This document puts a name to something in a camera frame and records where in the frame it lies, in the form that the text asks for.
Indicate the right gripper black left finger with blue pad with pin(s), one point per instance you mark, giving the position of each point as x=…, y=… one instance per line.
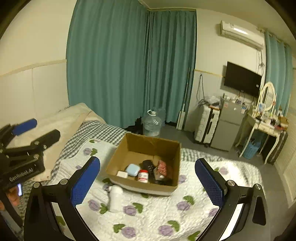
x=40, y=218

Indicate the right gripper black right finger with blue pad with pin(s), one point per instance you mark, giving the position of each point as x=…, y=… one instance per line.
x=242, y=213

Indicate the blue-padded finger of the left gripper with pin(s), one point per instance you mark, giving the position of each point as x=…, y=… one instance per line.
x=24, y=127

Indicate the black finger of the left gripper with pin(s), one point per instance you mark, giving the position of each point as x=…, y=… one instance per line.
x=46, y=141

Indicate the white cylindrical plug device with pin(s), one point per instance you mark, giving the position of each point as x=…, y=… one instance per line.
x=115, y=198

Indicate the white square power adapter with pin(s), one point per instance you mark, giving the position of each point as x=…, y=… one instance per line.
x=122, y=174

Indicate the pink patterned card case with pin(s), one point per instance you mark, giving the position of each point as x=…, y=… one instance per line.
x=162, y=168

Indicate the light blue earbuds case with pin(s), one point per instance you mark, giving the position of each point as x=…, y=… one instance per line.
x=132, y=170

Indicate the white bottle red cap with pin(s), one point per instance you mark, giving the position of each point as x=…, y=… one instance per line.
x=143, y=176

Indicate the black remote control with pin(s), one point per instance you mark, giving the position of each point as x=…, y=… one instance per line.
x=148, y=165

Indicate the person's hand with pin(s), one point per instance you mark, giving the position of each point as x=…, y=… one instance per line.
x=13, y=196

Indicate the cream pillow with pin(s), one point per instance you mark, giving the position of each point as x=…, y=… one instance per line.
x=67, y=122

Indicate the blue laundry basket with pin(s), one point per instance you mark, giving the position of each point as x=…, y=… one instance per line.
x=251, y=148

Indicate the white floral quilt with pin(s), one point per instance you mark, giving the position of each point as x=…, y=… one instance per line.
x=122, y=208

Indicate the white dressing table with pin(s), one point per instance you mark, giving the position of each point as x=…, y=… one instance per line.
x=272, y=138

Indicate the white hard suitcase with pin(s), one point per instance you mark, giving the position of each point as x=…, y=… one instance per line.
x=207, y=118

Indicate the silver mini fridge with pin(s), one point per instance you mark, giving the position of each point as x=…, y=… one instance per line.
x=228, y=125

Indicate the brown cardboard box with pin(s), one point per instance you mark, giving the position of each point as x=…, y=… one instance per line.
x=135, y=149

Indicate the white oval vanity mirror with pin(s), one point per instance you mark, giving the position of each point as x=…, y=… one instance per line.
x=267, y=98

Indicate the clear water jug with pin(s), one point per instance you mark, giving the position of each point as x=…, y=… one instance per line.
x=152, y=124

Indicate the teal right window curtain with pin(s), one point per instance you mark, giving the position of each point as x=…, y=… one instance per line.
x=279, y=70

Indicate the white air conditioner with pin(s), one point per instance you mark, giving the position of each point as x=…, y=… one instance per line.
x=242, y=35

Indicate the black wall television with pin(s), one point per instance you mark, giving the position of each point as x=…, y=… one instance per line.
x=242, y=79

